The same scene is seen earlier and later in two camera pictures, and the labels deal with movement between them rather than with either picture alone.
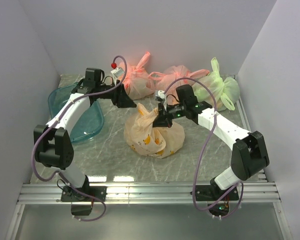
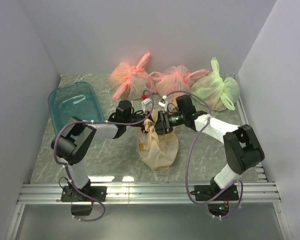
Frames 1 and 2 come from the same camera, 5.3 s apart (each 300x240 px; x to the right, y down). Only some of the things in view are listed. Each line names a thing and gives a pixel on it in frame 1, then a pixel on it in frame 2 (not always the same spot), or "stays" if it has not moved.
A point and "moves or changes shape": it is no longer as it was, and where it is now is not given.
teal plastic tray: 91,125 stays
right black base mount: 212,192 stays
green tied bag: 226,90 stays
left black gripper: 121,99 → 143,128
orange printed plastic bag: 157,142 moves or changes shape
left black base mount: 69,194 stays
